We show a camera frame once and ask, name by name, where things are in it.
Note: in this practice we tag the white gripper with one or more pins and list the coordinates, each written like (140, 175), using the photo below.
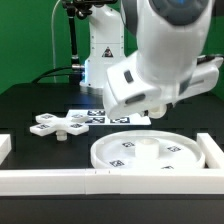
(127, 93)

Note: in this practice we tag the white right fence bar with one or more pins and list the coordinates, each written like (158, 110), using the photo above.
(214, 156)

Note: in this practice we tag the white round table top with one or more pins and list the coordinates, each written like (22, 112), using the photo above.
(118, 151)

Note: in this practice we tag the white fence bar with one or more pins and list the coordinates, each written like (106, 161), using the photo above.
(214, 156)
(92, 181)
(5, 146)

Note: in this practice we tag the white front fence bar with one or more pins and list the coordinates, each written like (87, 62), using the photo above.
(92, 181)

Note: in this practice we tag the white cross-shaped table base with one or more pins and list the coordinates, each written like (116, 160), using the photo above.
(62, 126)

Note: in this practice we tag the white left fence bar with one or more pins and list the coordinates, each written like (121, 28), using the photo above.
(5, 146)

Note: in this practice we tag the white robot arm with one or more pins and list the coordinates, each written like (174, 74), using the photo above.
(149, 55)

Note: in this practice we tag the white fiducial marker sheet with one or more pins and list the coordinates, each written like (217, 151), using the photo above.
(99, 117)

